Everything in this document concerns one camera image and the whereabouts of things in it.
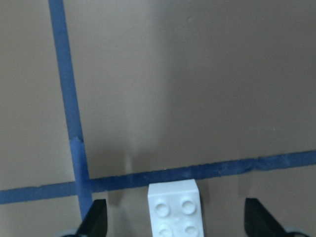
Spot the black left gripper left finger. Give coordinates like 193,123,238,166
75,199,108,237

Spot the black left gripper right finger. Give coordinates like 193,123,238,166
244,198,287,237

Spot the white block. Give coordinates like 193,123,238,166
147,179,204,237

